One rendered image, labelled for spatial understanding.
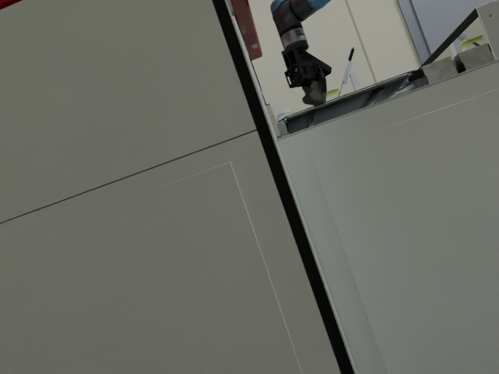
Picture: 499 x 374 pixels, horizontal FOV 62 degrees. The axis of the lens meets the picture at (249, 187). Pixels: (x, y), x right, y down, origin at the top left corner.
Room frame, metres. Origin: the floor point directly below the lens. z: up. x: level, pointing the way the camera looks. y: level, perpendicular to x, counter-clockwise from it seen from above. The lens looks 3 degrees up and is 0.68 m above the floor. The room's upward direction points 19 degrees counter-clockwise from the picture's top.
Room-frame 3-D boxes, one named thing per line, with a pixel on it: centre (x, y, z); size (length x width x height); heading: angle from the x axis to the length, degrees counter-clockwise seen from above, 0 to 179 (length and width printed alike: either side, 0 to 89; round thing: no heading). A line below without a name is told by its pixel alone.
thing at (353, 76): (1.54, -0.49, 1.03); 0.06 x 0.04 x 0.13; 84
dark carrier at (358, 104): (1.31, -0.35, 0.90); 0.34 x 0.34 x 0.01; 84
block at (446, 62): (1.15, -0.60, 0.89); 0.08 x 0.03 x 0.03; 84
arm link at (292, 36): (1.25, -0.28, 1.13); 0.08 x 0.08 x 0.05
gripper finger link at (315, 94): (1.23, -0.28, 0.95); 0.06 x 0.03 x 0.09; 124
